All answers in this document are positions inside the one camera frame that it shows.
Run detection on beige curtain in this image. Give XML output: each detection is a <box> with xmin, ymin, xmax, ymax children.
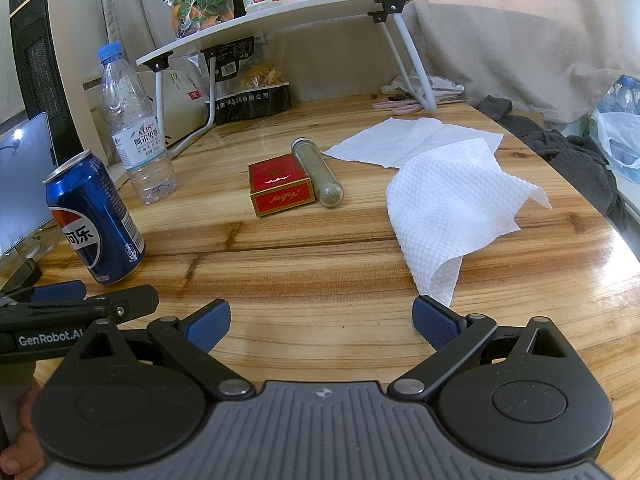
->
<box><xmin>97</xmin><ymin>0</ymin><xmax>640</xmax><ymax>133</ymax></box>

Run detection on white crumpled cloth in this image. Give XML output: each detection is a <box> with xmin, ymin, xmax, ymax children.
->
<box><xmin>382</xmin><ymin>74</ymin><xmax>466</xmax><ymax>98</ymax></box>

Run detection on bag of snacks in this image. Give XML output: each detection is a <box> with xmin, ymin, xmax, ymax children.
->
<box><xmin>160</xmin><ymin>0</ymin><xmax>238</xmax><ymax>41</ymax></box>

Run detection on blue pack of water bottles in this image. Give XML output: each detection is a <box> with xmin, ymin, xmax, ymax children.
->
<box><xmin>597</xmin><ymin>75</ymin><xmax>640</xmax><ymax>116</ymax></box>

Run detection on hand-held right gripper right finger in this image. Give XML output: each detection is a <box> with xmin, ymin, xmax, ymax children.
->
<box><xmin>387</xmin><ymin>296</ymin><xmax>581</xmax><ymax>403</ymax></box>

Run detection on black snack bag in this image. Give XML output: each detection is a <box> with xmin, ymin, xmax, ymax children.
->
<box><xmin>190</xmin><ymin>35</ymin><xmax>293</xmax><ymax>126</ymax></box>

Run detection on red cigarette box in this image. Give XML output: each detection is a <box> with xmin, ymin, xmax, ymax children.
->
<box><xmin>248</xmin><ymin>155</ymin><xmax>317</xmax><ymax>218</ymax></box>

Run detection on flat white tissue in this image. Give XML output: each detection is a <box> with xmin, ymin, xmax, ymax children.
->
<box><xmin>322</xmin><ymin>116</ymin><xmax>505</xmax><ymax>170</ymax></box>

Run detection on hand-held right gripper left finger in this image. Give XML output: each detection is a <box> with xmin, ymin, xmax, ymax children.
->
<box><xmin>60</xmin><ymin>299</ymin><xmax>256</xmax><ymax>403</ymax></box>

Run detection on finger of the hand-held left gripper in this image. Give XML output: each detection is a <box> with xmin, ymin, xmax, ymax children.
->
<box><xmin>0</xmin><ymin>281</ymin><xmax>87</xmax><ymax>307</ymax></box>
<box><xmin>82</xmin><ymin>284</ymin><xmax>161</xmax><ymax>322</ymax></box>

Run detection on embossed white paper towel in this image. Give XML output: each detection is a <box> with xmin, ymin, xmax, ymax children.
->
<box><xmin>386</xmin><ymin>137</ymin><xmax>553</xmax><ymax>308</ymax></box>

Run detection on dark cloth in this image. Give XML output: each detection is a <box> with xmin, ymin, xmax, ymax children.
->
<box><xmin>475</xmin><ymin>95</ymin><xmax>640</xmax><ymax>231</ymax></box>

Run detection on blue soda can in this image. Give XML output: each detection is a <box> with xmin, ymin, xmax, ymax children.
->
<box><xmin>42</xmin><ymin>149</ymin><xmax>147</xmax><ymax>286</ymax></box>

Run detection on translucent plastic bag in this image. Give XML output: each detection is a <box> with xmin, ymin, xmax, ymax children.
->
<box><xmin>590</xmin><ymin>110</ymin><xmax>640</xmax><ymax>186</ymax></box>

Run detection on glass tube with powder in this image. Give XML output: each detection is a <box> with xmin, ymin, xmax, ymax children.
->
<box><xmin>291</xmin><ymin>137</ymin><xmax>345</xmax><ymax>208</ymax></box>

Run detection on pink scissors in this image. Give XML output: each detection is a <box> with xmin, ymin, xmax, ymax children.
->
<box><xmin>372</xmin><ymin>97</ymin><xmax>471</xmax><ymax>114</ymax></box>

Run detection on grey monitor screen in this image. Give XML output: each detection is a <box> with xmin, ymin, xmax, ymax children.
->
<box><xmin>0</xmin><ymin>112</ymin><xmax>56</xmax><ymax>286</ymax></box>

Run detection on clear plastic water bottle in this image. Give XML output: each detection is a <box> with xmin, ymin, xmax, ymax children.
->
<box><xmin>97</xmin><ymin>41</ymin><xmax>180</xmax><ymax>206</ymax></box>

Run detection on black and white tower heater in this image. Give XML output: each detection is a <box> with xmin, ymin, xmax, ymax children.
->
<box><xmin>0</xmin><ymin>0</ymin><xmax>108</xmax><ymax>166</ymax></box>

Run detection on person's left hand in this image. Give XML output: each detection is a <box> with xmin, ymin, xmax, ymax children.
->
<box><xmin>0</xmin><ymin>385</ymin><xmax>52</xmax><ymax>480</ymax></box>

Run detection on white folding lap table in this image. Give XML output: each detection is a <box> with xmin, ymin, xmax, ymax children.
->
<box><xmin>136</xmin><ymin>0</ymin><xmax>440</xmax><ymax>156</ymax></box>

